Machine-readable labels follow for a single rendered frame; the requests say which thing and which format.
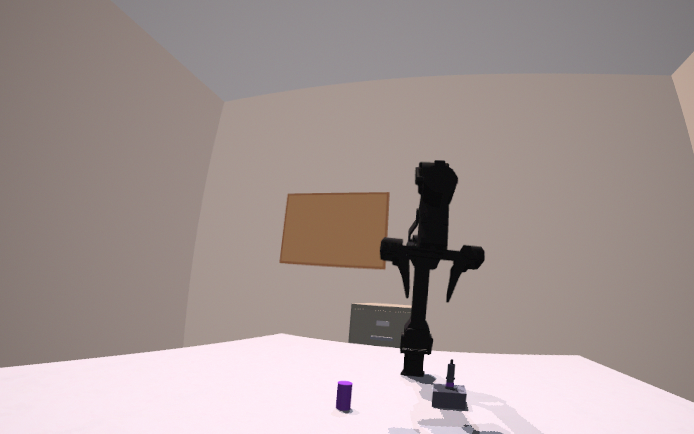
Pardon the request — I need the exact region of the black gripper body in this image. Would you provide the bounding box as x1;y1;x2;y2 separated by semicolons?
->
380;212;484;270

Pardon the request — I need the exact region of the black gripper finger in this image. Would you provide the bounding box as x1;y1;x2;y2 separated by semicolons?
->
392;254;410;298
446;259;471;302

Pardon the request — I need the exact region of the black marker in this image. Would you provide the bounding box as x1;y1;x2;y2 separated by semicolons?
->
445;359;456;390

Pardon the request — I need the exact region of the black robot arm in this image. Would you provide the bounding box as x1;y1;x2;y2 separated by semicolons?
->
400;160;458;377

